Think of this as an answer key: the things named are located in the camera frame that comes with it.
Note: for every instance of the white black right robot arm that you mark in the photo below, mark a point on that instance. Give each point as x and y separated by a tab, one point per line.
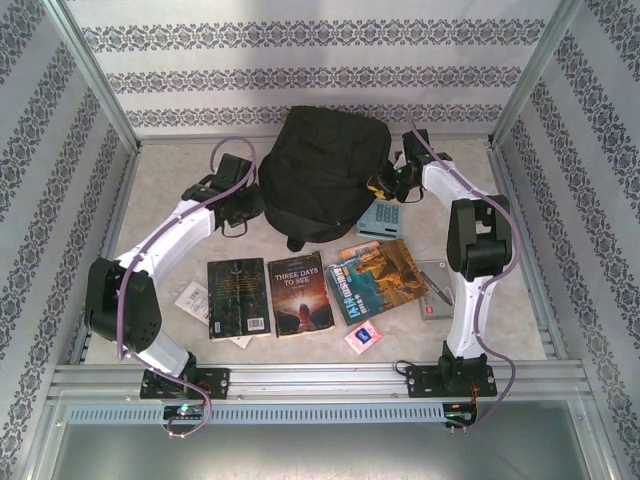
467	310

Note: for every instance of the left controller board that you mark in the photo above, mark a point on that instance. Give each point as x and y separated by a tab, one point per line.
182	411

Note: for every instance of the dark book with barcode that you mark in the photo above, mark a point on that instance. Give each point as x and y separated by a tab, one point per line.
237	300

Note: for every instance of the blue orange landscape book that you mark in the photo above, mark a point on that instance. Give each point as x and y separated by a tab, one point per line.
380	280

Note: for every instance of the right controller board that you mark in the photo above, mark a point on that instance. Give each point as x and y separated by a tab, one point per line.
457	415

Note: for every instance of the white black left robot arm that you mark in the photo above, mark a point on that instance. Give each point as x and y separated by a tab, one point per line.
165	235

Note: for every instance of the pink tissue pack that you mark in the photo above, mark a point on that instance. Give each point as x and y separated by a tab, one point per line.
362	337

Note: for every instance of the black backpack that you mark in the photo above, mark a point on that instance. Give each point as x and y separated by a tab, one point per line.
320	175

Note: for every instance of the clear plastic pencil case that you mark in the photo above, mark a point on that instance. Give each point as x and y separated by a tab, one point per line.
436	270

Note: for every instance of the Three Days to See book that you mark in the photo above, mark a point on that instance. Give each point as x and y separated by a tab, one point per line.
300	300

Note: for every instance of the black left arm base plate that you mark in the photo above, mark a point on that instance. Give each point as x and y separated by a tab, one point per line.
220	382

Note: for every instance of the aluminium side rail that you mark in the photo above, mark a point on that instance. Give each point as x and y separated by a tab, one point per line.
549	325
125	190

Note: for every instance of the controller board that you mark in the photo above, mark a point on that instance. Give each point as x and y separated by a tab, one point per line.
182	411
457	415

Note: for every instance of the aluminium frame post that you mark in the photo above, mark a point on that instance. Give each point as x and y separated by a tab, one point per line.
96	75
531	75

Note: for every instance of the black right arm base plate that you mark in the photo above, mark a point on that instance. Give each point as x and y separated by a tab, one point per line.
420	382

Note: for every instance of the aluminium mounting rail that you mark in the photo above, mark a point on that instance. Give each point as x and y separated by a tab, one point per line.
320	380

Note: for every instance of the light blue calculator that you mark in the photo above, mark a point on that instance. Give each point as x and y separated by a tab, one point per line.
381	220

